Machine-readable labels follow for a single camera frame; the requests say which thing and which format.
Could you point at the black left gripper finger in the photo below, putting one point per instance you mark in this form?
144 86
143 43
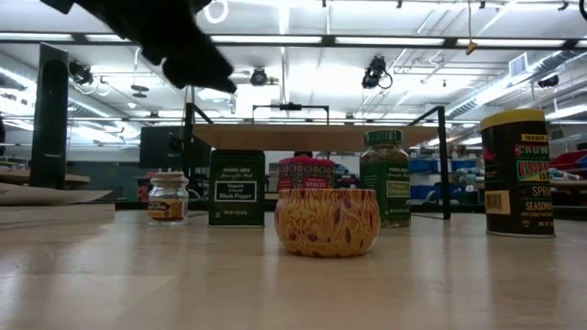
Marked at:
179 75
213 73

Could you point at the dark green black pepper tin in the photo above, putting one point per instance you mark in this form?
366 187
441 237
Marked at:
236 192

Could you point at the small clear glass spice jar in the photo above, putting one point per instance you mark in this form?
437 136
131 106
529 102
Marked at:
168 201

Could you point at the red smoked paprika tin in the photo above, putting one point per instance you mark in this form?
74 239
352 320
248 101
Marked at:
305 174

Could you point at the green-lidded oregano jar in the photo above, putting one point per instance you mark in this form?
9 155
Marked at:
385 183

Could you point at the yellow-lidded chili seasoning jar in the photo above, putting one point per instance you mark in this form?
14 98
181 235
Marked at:
518 183

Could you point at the wooden shelf with black legs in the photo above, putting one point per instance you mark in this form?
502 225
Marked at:
298 136

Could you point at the black monitor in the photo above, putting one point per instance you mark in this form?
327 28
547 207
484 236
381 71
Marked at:
156 146

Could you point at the black metal stand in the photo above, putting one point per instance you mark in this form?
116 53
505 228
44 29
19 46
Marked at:
291 106

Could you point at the black upright column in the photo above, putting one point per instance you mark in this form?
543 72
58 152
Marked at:
49 119

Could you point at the dark desk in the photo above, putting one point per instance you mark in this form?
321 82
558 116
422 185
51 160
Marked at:
27 176

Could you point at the patterned orange candle tin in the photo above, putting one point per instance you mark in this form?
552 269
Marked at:
326 224

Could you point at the blue storage bin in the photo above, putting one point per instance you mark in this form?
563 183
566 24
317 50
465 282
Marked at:
426 192
440 165

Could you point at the ceiling air vent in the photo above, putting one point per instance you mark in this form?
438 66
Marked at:
518 65

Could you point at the red storage bin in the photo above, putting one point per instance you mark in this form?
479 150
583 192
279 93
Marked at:
568 162

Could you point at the wooden workbench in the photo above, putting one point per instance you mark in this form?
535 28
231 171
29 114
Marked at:
568 184

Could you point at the black mounted camera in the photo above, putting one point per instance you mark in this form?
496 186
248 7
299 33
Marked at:
81 72
376 71
259 77

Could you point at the black aluminium rig frame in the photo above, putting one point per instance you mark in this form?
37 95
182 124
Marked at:
390 40

